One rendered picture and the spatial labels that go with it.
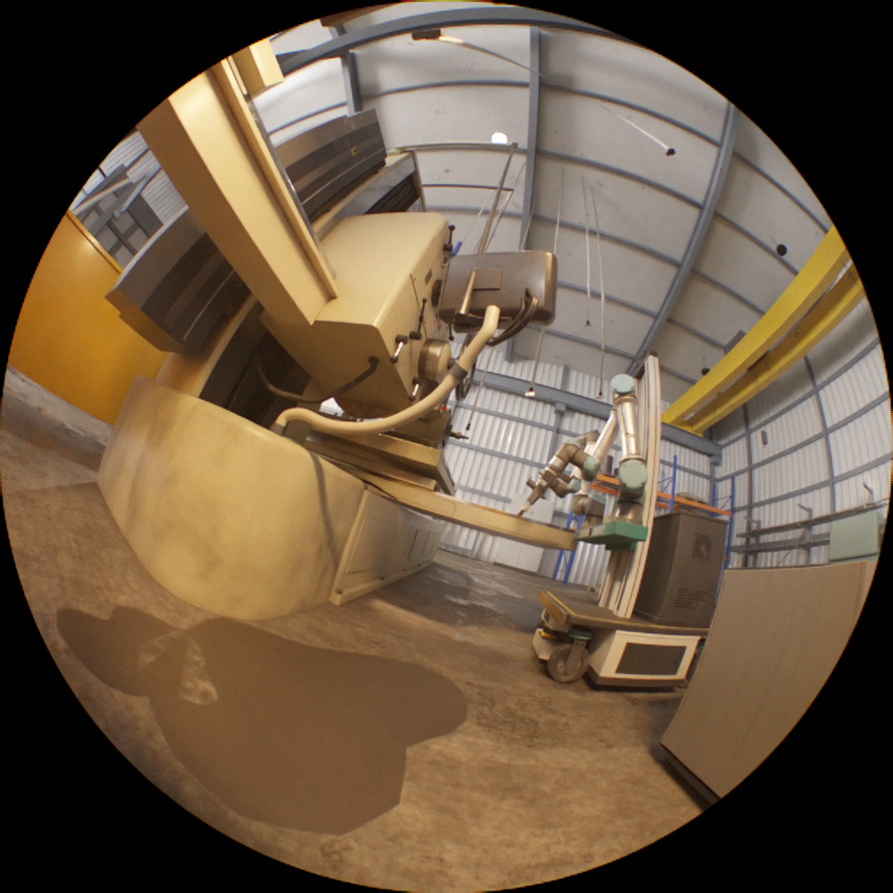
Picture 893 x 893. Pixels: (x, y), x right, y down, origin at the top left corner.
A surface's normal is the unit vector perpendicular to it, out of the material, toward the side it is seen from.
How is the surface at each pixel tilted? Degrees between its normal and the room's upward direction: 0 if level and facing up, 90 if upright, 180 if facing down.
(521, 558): 90
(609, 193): 169
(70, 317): 90
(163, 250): 90
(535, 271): 109
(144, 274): 90
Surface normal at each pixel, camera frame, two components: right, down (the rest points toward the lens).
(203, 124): 0.95, 0.26
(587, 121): -0.32, 0.83
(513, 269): -0.43, -0.05
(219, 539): 0.56, -0.07
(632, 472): -0.55, -0.28
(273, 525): 0.81, 0.10
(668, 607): -0.16, -0.33
